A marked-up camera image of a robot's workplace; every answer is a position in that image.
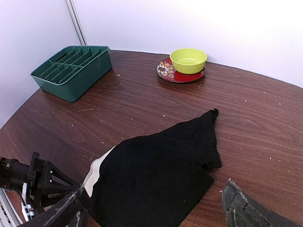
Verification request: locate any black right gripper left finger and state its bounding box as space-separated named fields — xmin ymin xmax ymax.
xmin=22 ymin=188 xmax=90 ymax=227

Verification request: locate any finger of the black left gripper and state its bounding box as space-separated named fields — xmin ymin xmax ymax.
xmin=27 ymin=152 xmax=80 ymax=208

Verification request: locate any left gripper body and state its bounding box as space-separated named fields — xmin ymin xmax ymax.
xmin=20 ymin=183 xmax=45 ymax=221

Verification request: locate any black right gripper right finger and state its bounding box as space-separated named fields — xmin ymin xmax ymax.
xmin=222 ymin=181 xmax=300 ymax=227

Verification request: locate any black underwear beige waistband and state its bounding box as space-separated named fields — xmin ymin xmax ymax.
xmin=83 ymin=109 xmax=222 ymax=227

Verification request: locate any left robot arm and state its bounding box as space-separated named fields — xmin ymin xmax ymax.
xmin=0 ymin=152 xmax=80 ymax=219

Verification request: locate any green plastic divider tray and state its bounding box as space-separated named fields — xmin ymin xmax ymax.
xmin=31 ymin=46 xmax=112 ymax=102

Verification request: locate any lime green plastic bowl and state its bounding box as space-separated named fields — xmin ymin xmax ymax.
xmin=169 ymin=48 xmax=207 ymax=75

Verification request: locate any red floral plate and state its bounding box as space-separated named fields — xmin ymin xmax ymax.
xmin=156 ymin=58 xmax=206 ymax=83

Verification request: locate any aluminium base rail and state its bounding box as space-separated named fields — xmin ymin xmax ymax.
xmin=0 ymin=189 xmax=23 ymax=227

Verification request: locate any aluminium frame post left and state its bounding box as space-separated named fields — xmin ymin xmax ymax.
xmin=64 ymin=0 xmax=88 ymax=46

